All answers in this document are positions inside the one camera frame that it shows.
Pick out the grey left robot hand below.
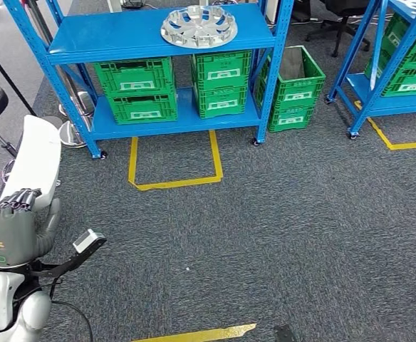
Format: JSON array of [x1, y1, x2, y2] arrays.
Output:
[[0, 188, 62, 269]]

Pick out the white curved plastic part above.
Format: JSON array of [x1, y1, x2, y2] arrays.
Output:
[[0, 114, 62, 211]]

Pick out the blue metal shelf rack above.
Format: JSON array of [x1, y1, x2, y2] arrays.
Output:
[[3, 0, 294, 160], [325, 0, 416, 140]]

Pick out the chrome barrier stanchion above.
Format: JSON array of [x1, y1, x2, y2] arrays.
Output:
[[26, 0, 96, 149]]

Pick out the black pole stanchion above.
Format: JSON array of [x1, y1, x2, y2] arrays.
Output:
[[0, 36, 64, 132]]

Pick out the yellow floor tape square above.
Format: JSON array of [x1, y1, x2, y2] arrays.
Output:
[[128, 130, 224, 192]]

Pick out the grey wheel hubcap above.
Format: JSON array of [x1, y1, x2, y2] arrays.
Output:
[[160, 4, 238, 50]]

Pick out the black office chair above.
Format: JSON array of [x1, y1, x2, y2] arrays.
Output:
[[306, 0, 372, 58]]

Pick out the black camera bracket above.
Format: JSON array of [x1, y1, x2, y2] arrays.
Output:
[[29, 236, 107, 279]]

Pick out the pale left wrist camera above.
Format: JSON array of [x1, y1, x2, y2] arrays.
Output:
[[72, 229, 98, 255]]

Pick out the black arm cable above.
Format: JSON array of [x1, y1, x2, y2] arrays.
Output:
[[51, 299, 94, 342]]

